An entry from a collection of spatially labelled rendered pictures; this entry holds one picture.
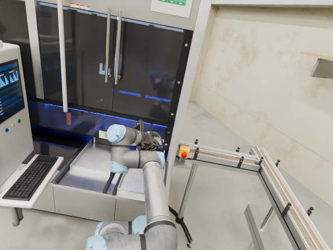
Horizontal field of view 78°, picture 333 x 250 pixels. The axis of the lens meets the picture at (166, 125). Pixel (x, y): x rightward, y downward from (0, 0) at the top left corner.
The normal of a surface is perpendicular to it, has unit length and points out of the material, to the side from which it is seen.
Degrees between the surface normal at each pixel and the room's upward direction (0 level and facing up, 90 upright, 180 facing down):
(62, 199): 90
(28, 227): 0
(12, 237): 0
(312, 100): 90
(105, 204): 90
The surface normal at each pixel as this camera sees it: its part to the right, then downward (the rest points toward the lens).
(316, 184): -0.90, 0.04
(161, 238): 0.30, -0.89
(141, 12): -0.08, 0.43
